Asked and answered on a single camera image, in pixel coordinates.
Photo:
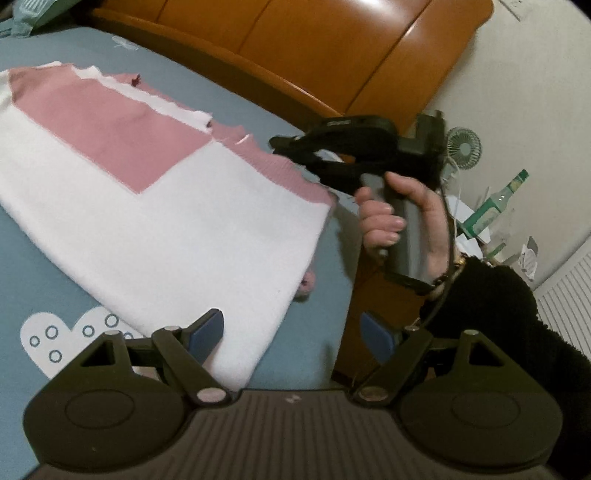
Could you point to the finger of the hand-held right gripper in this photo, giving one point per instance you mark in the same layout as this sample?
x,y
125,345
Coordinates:
x,y
332,173
295,144

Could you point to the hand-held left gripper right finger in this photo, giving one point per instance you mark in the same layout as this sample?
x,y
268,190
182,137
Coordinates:
x,y
376,337

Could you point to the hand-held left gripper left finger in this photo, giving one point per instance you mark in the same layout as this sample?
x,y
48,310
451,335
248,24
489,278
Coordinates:
x,y
205,334

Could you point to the pink and white sweater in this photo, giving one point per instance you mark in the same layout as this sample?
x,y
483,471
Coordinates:
x,y
161,221

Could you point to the person's right hand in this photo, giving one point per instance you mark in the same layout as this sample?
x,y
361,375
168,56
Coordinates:
x,y
436,230

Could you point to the small green desk fan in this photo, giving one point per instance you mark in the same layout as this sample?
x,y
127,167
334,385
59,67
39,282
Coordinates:
x,y
464,145

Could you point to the wooden bed headboard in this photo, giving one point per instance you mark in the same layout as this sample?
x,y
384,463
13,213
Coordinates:
x,y
300,46

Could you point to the green glass bottle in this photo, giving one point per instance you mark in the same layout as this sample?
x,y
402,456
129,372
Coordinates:
x,y
485,212

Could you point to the blue floral bed sheet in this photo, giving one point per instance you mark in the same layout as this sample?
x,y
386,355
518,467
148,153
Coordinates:
x,y
55,286

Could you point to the crumpled white paper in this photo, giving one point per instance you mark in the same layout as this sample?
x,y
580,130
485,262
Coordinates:
x,y
528,258

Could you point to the blue printed pillow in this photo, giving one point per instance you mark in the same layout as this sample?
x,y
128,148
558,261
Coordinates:
x,y
37,14

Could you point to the white wall radiator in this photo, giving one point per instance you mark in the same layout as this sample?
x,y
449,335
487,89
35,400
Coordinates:
x,y
568,295

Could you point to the white wall socket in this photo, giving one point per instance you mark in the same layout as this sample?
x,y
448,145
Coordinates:
x,y
517,7

